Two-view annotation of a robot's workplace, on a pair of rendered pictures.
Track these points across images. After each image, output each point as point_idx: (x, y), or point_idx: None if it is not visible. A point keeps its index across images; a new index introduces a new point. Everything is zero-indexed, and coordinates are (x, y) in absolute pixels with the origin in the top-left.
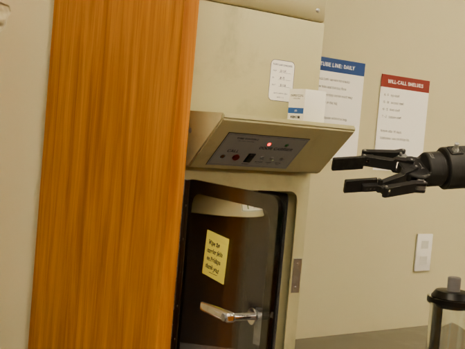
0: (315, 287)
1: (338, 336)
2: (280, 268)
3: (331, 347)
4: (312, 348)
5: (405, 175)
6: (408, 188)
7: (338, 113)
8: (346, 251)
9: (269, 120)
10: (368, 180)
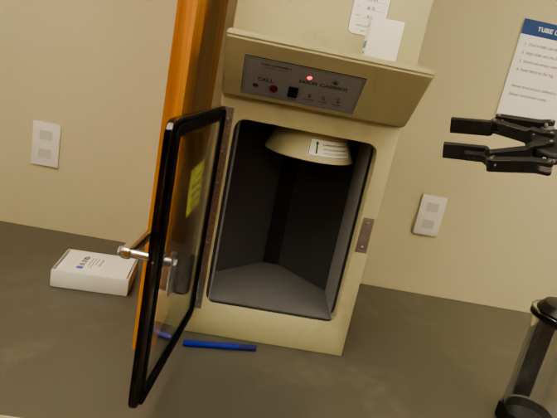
0: (487, 257)
1: (501, 309)
2: (353, 223)
3: (474, 318)
4: (452, 313)
5: (529, 149)
6: (524, 165)
7: (552, 86)
8: (534, 230)
9: (294, 45)
10: (473, 147)
